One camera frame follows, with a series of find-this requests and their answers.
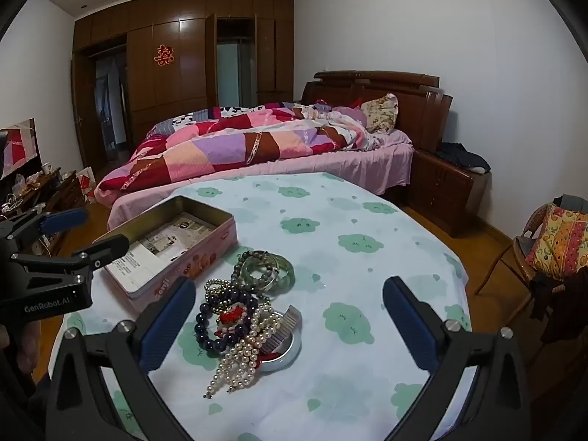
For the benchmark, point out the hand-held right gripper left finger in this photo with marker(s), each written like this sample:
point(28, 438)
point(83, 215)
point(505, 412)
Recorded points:
point(167, 321)

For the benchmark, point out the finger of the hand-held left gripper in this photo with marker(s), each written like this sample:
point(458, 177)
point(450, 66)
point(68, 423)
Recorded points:
point(62, 220)
point(99, 252)

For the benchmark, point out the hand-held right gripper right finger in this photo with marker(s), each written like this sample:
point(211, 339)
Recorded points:
point(409, 326)

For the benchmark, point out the pink tin box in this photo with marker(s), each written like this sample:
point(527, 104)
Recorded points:
point(183, 262)

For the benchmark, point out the red knotted charm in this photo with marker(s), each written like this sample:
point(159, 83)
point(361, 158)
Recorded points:
point(229, 317)

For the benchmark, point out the smooth green jade bangle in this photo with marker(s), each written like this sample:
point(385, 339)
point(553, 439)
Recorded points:
point(250, 285)

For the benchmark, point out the silver comb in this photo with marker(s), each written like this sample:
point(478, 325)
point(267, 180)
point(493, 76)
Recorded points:
point(282, 326)

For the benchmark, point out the segmented green jade bangle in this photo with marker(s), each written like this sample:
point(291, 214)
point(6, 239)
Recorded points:
point(289, 275)

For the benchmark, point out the person's left hand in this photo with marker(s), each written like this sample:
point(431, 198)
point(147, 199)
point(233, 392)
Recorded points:
point(25, 344)

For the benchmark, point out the wooden television cabinet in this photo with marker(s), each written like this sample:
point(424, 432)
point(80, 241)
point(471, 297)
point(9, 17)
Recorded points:
point(59, 193)

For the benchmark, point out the white red paper bag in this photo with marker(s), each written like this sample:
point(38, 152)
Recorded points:
point(86, 186)

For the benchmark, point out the white cup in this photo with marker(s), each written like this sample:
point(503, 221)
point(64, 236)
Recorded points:
point(46, 168)

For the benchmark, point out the printed paper sheet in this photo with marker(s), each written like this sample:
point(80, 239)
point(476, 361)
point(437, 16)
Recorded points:
point(156, 243)

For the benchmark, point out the cloud printed tablecloth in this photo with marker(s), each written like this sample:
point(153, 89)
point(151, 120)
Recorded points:
point(358, 285)

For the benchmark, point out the television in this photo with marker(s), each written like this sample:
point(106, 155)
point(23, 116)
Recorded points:
point(18, 151)

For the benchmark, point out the wicker chair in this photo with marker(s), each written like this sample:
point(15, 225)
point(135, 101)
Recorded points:
point(500, 257)

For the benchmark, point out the wooden nightstand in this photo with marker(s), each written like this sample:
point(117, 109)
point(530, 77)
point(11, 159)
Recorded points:
point(441, 193)

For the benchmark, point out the dark hanging cloth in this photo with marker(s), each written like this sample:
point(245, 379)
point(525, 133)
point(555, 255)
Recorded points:
point(560, 303)

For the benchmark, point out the patchwork quilt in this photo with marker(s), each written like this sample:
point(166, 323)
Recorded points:
point(220, 147)

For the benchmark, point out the pink bed sheet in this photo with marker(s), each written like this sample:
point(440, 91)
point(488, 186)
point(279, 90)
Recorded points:
point(349, 165)

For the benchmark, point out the colourful patterned cushion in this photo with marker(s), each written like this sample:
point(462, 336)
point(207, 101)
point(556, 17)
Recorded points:
point(560, 239)

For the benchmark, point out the dark clothes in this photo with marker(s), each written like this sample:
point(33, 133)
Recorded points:
point(464, 156)

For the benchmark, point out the wooden wardrobe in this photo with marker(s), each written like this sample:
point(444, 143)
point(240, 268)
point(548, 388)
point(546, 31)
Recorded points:
point(183, 78)

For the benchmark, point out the red paper decoration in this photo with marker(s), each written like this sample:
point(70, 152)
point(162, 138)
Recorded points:
point(164, 55)

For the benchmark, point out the floral pillow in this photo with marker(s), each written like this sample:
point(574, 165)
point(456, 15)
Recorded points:
point(380, 112)

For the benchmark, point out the wooden bed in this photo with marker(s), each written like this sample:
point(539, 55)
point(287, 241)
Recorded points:
point(395, 101)

